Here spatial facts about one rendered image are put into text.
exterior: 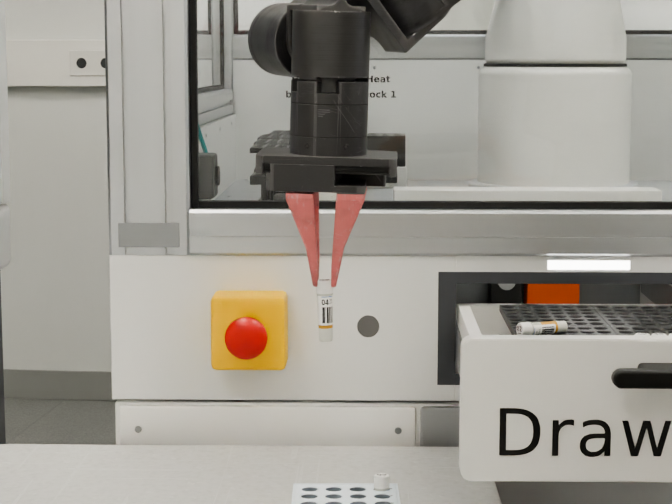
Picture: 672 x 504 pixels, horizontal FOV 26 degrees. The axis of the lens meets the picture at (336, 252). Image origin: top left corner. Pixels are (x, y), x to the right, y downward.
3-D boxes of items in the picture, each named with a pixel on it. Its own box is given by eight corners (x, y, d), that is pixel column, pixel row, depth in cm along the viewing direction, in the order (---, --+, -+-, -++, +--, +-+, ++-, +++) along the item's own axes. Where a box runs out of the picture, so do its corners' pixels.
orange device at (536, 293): (580, 311, 179) (581, 266, 178) (490, 311, 179) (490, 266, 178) (574, 305, 183) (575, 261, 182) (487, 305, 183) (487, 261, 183)
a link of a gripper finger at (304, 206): (289, 276, 112) (292, 155, 111) (382, 279, 112) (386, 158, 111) (282, 292, 106) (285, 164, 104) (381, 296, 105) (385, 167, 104)
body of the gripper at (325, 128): (262, 171, 111) (264, 73, 110) (396, 175, 111) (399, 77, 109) (254, 180, 105) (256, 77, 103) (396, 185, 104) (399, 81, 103)
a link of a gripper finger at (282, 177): (271, 275, 113) (273, 154, 111) (364, 278, 112) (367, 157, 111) (263, 292, 106) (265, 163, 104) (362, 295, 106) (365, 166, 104)
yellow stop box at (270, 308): (285, 372, 139) (284, 298, 138) (210, 372, 139) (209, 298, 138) (288, 361, 144) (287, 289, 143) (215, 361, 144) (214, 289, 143)
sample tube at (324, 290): (334, 342, 109) (332, 280, 108) (317, 342, 109) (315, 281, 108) (334, 338, 110) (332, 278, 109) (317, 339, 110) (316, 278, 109)
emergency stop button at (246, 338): (266, 361, 136) (266, 319, 136) (224, 360, 137) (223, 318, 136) (269, 354, 139) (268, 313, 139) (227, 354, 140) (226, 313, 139)
